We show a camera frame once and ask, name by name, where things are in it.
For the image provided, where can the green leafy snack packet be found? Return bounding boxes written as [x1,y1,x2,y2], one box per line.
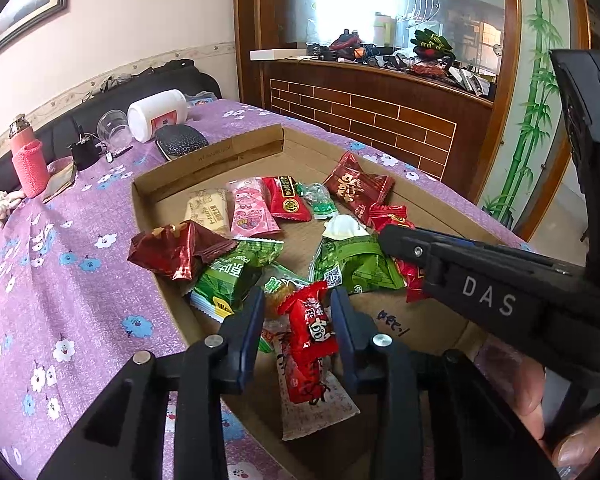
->
[308,233,407,296]
[190,238,285,322]

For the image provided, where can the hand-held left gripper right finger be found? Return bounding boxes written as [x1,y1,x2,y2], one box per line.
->
[330,286,556,480]

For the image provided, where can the black sofa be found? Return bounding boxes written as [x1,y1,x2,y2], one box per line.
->
[0,60,224,211]

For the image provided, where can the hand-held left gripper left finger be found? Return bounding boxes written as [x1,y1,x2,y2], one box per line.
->
[37,287,266,480]

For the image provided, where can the red gold-label snack packet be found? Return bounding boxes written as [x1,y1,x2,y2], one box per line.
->
[261,176,312,222]
[394,259,433,304]

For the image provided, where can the pink thermos bottle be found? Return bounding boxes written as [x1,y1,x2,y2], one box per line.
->
[8,115,51,199]

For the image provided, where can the wooden brick-pattern cabinet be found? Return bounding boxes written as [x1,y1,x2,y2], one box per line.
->
[234,0,593,241]

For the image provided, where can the bright red twisted snack packet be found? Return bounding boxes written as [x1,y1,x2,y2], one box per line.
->
[276,281,341,406]

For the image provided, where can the white red-patterned snack packet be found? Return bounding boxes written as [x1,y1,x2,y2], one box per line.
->
[271,330,362,442]

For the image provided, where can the purple floral tablecloth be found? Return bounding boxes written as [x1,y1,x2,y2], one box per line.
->
[0,97,541,480]

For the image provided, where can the red black tool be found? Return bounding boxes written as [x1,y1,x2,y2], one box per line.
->
[330,30,367,54]

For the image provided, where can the green black gloves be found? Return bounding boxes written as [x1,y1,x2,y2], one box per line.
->
[411,29,456,61]

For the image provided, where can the white crumpled cloth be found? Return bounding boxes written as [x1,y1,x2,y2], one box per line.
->
[0,190,27,231]

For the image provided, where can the bamboo painted glass panel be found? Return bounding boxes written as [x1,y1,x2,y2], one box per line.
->
[477,0,588,241]

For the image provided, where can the flat white box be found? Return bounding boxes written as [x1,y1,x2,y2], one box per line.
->
[250,47,308,62]

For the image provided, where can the white plastic jar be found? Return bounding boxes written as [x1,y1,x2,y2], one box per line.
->
[127,89,189,143]

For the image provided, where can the white jug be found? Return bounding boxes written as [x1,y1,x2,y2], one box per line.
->
[372,12,396,48]

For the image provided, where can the beige snack bar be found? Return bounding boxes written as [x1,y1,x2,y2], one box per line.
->
[183,188,232,237]

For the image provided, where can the clear green candy packet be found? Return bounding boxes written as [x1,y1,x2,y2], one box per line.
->
[296,183,339,222]

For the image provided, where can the large dark red foil packet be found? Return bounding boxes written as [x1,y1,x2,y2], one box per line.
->
[323,151,397,227]

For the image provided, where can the small red snack packet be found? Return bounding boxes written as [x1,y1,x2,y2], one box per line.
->
[369,203,417,233]

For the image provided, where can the small green candy wrapper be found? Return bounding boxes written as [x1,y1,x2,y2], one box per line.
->
[262,261,312,311]

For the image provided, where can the cardboard box tray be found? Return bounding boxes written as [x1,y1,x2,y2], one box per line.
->
[130,122,538,480]

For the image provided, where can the black cup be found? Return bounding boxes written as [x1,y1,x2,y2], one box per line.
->
[69,125,104,171]

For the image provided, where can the dark red foil snack packet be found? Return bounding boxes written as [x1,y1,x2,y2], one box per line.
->
[128,220,237,282]

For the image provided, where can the pink snack packet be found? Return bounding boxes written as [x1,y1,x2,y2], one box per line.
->
[228,176,282,239]

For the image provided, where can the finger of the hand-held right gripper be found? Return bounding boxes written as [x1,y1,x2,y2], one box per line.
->
[420,230,587,278]
[377,225,442,281]

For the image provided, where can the person's right hand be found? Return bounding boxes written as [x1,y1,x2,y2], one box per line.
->
[510,357,600,470]

